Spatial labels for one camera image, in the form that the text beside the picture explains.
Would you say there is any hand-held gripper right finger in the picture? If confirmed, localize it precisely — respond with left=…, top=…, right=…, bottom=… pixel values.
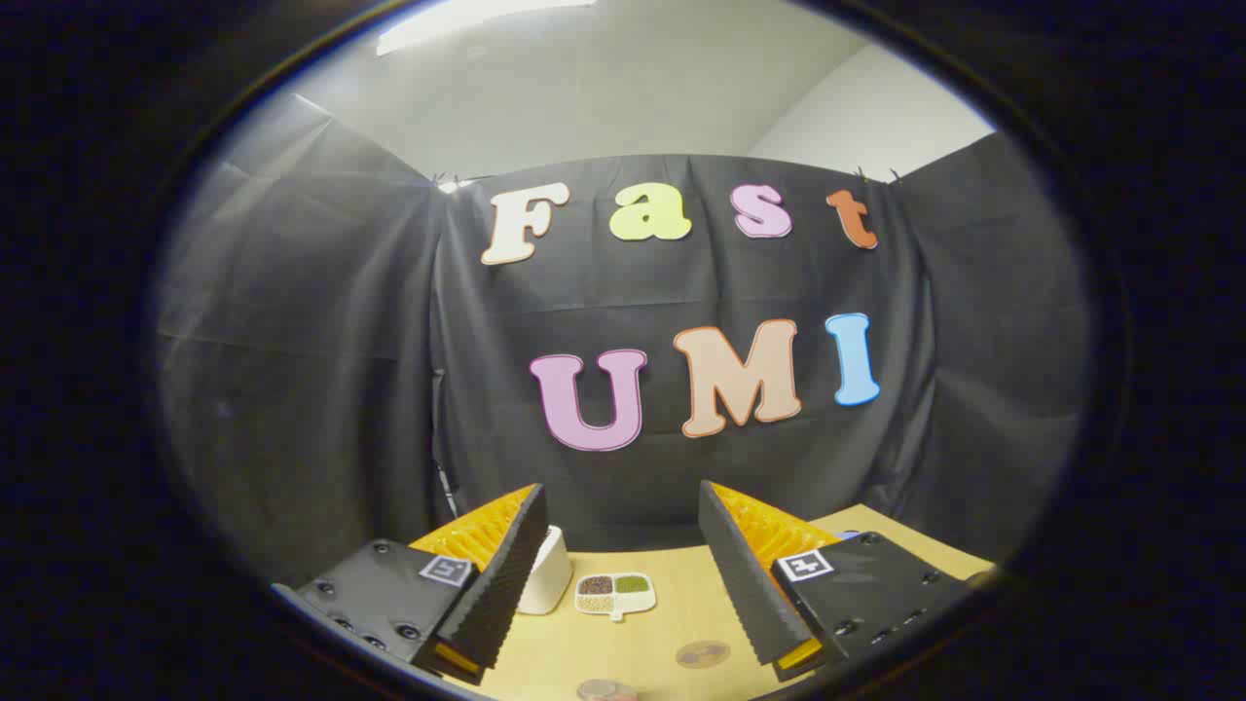
left=697, top=479, right=974, bottom=683

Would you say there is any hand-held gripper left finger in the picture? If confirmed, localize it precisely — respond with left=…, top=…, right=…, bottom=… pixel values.
left=271, top=482, right=549, bottom=685

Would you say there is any white toaster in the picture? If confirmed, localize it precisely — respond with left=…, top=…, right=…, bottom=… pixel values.
left=516, top=526, right=573, bottom=615

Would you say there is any wooden table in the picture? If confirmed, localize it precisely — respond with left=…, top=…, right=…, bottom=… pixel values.
left=467, top=503, right=996, bottom=701

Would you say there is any white divided seasoning dish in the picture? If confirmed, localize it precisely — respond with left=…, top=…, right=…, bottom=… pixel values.
left=574, top=572, right=657, bottom=622

